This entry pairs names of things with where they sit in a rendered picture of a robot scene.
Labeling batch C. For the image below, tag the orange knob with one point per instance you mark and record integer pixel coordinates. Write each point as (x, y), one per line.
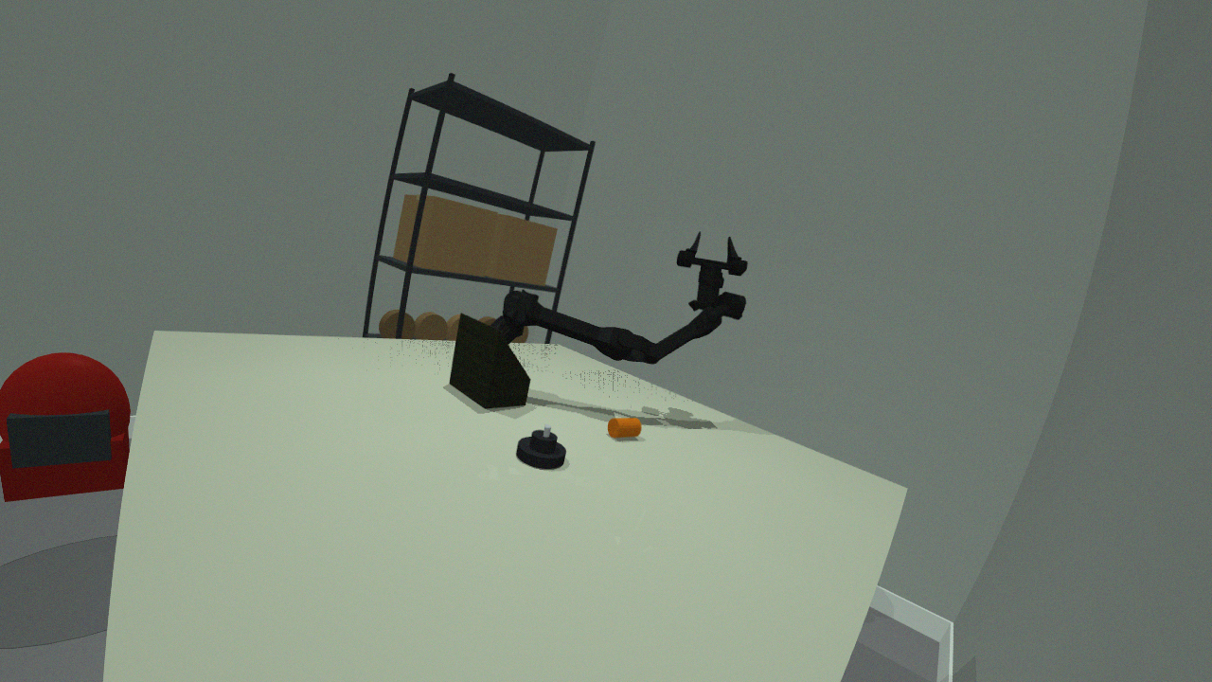
(624, 427)

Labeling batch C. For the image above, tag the black round pedestal with silver shaft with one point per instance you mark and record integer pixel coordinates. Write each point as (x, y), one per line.
(541, 450)

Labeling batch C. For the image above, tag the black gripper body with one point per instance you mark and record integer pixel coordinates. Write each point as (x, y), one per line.
(710, 273)

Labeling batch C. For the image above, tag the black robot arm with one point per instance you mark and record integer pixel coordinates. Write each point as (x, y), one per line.
(523, 309)

